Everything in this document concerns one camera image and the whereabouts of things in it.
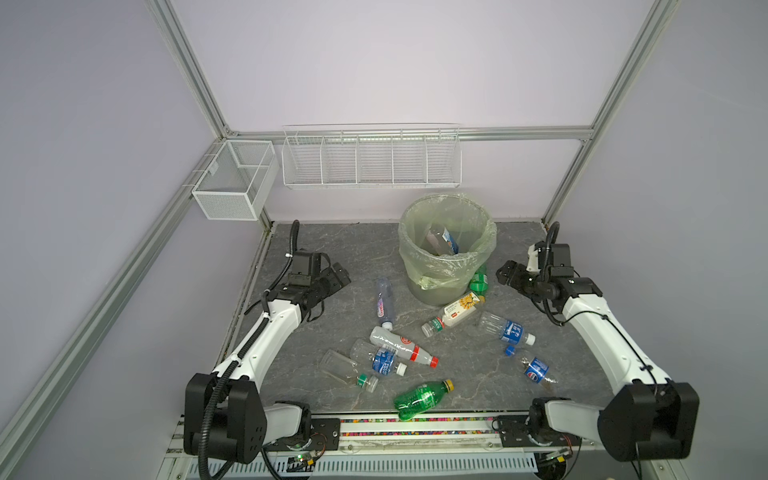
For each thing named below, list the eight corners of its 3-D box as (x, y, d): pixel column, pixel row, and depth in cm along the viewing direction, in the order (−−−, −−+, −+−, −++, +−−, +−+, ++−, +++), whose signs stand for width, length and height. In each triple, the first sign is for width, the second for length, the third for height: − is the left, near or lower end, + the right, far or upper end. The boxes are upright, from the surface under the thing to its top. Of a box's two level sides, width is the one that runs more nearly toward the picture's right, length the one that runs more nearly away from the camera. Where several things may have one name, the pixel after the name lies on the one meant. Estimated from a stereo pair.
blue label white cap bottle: (350, 354, 88) (347, 347, 84) (364, 335, 92) (362, 328, 87) (396, 387, 82) (396, 381, 78) (409, 366, 86) (410, 359, 82)
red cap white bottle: (369, 341, 91) (368, 334, 87) (378, 328, 94) (377, 321, 89) (431, 377, 84) (433, 371, 80) (438, 362, 87) (440, 355, 83)
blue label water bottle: (473, 328, 93) (476, 320, 89) (479, 315, 96) (483, 307, 92) (526, 355, 88) (532, 348, 83) (530, 340, 90) (537, 333, 86)
